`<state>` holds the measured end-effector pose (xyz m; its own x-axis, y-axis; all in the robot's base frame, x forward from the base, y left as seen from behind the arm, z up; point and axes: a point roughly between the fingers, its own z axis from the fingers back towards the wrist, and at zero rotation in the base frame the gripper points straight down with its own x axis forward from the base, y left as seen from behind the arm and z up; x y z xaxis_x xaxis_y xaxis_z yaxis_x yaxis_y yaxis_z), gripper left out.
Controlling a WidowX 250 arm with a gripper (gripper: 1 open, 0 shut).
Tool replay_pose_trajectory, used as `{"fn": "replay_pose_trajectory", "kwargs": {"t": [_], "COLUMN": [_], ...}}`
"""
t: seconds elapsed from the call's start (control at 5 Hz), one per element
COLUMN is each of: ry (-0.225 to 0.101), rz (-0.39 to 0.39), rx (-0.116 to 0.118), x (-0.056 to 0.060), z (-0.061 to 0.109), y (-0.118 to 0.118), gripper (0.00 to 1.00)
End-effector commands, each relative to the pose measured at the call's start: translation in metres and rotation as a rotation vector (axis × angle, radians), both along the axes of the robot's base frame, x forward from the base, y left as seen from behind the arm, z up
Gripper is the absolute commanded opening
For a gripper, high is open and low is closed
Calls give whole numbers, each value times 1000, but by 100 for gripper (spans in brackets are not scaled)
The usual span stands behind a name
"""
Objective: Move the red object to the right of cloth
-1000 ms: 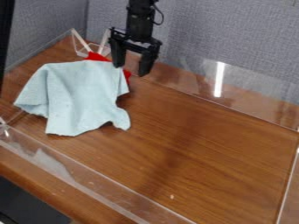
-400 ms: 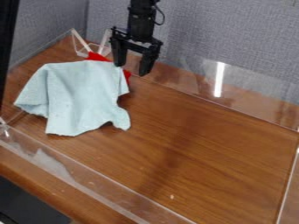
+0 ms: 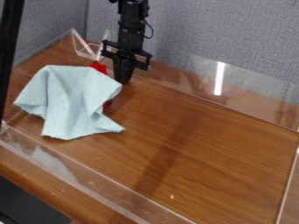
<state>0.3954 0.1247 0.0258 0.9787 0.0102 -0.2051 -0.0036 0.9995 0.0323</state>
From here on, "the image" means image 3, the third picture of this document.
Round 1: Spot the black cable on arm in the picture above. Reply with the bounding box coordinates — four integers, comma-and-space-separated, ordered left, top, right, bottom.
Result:
140, 18, 155, 40

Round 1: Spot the black vertical pole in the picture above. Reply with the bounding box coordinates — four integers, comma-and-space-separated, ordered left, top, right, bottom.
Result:
0, 0, 24, 128

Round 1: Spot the clear acrylic corner bracket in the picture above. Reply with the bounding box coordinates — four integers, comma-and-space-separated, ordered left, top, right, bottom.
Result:
70, 29, 104, 61

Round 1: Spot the clear acrylic back barrier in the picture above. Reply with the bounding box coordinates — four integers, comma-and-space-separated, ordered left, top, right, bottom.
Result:
135, 55, 299, 132

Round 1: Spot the clear acrylic right barrier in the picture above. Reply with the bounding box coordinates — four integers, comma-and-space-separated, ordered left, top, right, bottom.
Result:
275, 146, 299, 224

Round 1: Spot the red object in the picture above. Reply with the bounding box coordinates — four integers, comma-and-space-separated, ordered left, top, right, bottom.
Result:
88, 60, 112, 109

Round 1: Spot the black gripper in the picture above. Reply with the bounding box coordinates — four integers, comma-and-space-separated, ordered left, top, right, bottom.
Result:
100, 39, 152, 84

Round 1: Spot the clear acrylic barrier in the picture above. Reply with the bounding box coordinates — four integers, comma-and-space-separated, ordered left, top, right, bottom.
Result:
0, 124, 197, 224
275, 146, 299, 224
135, 55, 299, 132

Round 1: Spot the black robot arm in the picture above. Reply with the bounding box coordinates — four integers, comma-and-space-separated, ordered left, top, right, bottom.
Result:
102, 0, 152, 84

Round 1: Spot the clear acrylic front barrier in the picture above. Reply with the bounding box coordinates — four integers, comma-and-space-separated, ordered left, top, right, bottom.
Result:
0, 124, 197, 224

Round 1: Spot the light blue cloth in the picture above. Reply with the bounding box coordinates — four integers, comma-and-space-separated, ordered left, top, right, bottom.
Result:
14, 65, 126, 140

